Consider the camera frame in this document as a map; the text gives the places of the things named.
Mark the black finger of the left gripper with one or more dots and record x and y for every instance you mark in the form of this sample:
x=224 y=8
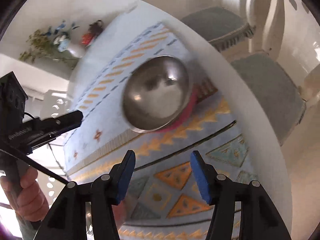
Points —
x=68 y=122

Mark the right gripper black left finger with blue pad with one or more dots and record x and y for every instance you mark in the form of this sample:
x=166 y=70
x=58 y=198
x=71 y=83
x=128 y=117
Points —
x=66 y=218

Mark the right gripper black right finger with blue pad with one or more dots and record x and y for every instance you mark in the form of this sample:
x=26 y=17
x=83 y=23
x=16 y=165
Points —
x=260 y=218

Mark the small steel bowl pink outside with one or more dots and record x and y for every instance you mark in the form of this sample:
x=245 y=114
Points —
x=159 y=95

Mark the person's left hand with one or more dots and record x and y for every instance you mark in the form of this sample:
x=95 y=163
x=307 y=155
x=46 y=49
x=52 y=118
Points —
x=31 y=203

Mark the white chair far left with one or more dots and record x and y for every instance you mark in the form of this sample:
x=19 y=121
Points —
x=55 y=103

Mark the white chair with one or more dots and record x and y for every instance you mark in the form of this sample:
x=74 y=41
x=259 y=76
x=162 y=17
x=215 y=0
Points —
x=255 y=26
x=283 y=102
x=55 y=103

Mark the white ribbed flower vase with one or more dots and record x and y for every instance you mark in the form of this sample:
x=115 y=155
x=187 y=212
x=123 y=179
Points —
x=76 y=50

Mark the glass vase green stems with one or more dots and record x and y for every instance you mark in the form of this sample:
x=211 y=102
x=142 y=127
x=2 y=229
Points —
x=44 y=46

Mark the patterned blue table mat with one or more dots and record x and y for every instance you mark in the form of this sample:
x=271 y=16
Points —
x=163 y=200

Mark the dark brown lidded mug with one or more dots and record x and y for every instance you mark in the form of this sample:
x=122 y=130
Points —
x=96 y=28

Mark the white chair near right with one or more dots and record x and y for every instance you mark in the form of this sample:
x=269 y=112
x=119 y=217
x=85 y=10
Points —
x=283 y=102

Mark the white chair far right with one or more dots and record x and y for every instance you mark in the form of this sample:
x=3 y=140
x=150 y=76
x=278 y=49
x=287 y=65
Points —
x=255 y=26

